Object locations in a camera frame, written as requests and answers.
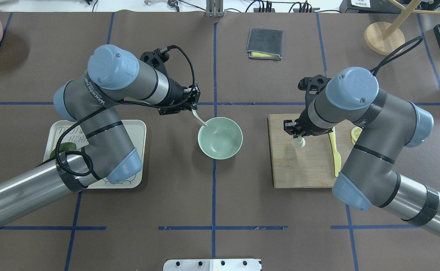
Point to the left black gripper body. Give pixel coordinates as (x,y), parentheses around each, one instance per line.
(175,96)

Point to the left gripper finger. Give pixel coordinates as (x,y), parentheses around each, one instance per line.
(192,105)

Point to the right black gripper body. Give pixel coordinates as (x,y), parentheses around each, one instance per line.
(305,127)

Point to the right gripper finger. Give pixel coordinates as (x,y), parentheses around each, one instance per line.
(299,136)

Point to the white steamed bun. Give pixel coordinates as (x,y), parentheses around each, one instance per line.
(298,142)

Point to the white ceramic spoon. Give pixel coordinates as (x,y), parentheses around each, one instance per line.
(197,119)

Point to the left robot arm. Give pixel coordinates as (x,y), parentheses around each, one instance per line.
(97,145)

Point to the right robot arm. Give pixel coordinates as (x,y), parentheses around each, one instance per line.
(388,125)

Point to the light green bowl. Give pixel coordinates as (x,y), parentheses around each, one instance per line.
(221,138)

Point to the wooden cutting board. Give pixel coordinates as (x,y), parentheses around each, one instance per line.
(311,166)

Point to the yellow plastic knife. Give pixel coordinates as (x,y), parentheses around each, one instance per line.
(336,154)

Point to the lemon slice top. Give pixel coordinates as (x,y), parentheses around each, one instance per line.
(355,134)

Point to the grey folded cloth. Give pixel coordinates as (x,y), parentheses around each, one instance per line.
(265,44)

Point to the cream bear tray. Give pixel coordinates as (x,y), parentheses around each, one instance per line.
(136,130)

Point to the wooden mug tree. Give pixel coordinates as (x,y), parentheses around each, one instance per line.
(383,37)

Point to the green avocado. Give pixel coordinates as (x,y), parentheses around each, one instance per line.
(63,147)

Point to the aluminium frame post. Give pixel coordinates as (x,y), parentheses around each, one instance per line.
(215,8)

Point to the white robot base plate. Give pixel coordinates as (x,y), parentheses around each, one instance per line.
(248,264)

